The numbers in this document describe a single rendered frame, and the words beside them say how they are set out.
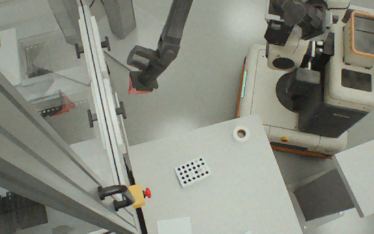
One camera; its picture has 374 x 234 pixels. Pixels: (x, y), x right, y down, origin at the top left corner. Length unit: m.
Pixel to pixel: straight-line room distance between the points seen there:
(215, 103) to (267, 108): 0.42
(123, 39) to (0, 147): 2.34
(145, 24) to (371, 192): 1.85
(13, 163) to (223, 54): 2.34
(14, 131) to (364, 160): 1.50
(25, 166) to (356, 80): 1.57
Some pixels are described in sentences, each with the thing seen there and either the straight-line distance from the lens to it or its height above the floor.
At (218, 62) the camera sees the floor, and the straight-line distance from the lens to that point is 2.54.
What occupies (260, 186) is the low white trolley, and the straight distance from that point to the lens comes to 1.47.
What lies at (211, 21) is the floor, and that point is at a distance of 2.73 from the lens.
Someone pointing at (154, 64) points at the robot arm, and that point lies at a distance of 1.17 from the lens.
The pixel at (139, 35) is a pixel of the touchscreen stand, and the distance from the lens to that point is 2.60.
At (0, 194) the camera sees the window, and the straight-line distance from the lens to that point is 0.45.
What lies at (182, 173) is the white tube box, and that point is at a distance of 1.42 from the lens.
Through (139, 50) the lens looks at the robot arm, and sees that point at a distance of 1.15.
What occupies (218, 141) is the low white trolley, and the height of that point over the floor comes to 0.76.
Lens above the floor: 2.16
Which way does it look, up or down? 68 degrees down
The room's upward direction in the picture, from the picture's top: 4 degrees clockwise
